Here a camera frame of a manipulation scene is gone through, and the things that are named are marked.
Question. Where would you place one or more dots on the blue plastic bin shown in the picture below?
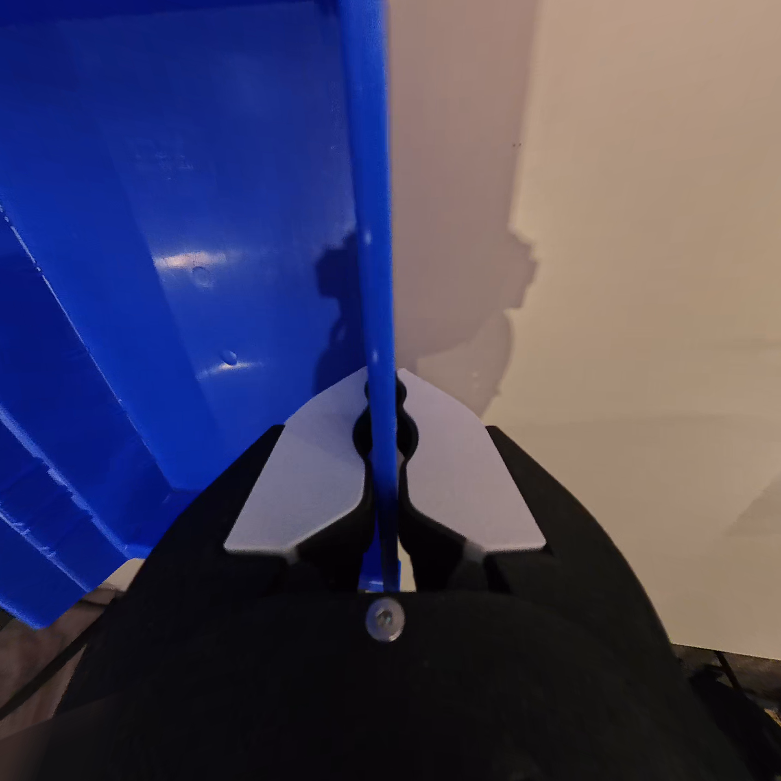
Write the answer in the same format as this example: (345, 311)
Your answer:
(122, 183)

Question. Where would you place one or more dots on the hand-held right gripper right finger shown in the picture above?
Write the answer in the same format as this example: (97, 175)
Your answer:
(470, 482)

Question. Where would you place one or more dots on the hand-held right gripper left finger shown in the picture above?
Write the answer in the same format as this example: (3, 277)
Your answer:
(305, 476)

